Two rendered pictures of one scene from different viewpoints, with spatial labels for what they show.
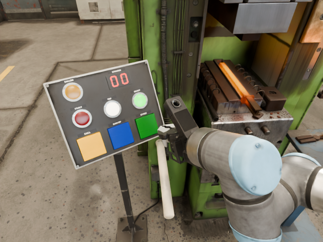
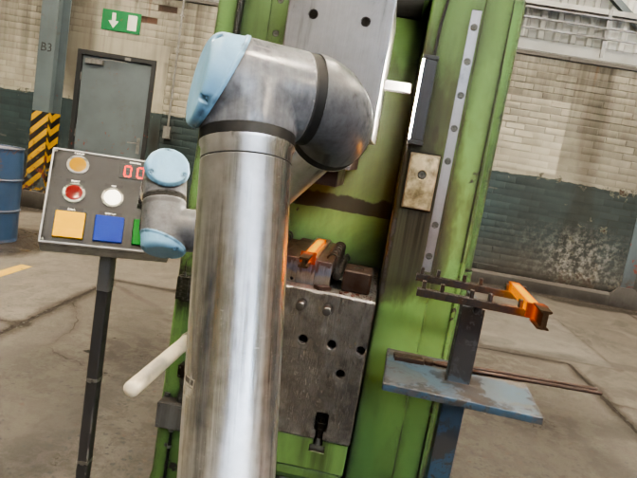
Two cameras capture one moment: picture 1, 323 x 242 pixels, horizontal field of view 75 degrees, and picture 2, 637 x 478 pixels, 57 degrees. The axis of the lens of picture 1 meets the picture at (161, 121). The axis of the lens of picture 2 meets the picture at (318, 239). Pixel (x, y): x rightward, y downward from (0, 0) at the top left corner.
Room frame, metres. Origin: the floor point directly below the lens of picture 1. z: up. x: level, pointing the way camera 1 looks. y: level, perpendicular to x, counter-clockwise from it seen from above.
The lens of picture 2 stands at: (-0.91, -0.72, 1.30)
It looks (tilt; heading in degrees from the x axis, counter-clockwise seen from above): 8 degrees down; 11
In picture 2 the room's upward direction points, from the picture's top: 10 degrees clockwise
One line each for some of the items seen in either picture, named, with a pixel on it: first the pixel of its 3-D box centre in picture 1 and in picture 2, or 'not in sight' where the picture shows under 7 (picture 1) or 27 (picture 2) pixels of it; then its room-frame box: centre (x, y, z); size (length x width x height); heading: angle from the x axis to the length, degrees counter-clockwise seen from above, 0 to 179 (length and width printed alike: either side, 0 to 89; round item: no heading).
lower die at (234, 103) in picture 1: (224, 82); (307, 257); (0.98, -0.33, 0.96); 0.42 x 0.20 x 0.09; 5
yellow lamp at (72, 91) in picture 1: (72, 91); (78, 164); (0.55, 0.27, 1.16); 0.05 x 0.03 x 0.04; 95
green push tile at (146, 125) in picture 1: (146, 126); (146, 233); (0.57, 0.05, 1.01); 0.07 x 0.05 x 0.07; 120
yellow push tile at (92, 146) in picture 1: (92, 146); (68, 225); (0.47, 0.23, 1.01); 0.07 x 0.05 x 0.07; 120
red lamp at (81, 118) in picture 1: (82, 118); (73, 192); (0.51, 0.25, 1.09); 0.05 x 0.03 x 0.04; 95
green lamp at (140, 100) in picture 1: (140, 100); not in sight; (0.61, 0.08, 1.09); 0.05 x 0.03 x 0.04; 95
